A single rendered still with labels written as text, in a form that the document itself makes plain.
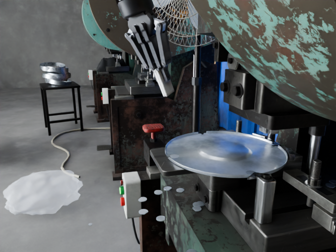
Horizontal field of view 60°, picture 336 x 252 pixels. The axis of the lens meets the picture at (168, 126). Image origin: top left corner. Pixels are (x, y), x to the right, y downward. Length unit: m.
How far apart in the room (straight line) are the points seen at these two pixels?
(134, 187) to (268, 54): 0.72
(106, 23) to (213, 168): 1.45
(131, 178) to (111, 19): 1.22
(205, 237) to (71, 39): 6.75
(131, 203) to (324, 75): 0.78
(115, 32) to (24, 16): 5.47
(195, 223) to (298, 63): 0.50
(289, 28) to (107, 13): 1.75
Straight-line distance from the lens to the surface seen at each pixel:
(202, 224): 0.69
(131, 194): 0.94
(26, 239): 1.87
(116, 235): 1.75
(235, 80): 0.68
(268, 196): 0.59
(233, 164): 0.66
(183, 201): 0.77
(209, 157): 0.68
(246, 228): 0.64
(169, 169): 0.62
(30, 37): 7.29
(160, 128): 0.98
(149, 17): 0.67
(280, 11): 0.22
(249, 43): 0.29
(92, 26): 3.64
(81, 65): 7.23
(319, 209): 0.64
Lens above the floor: 1.04
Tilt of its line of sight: 16 degrees down
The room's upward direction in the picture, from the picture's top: straight up
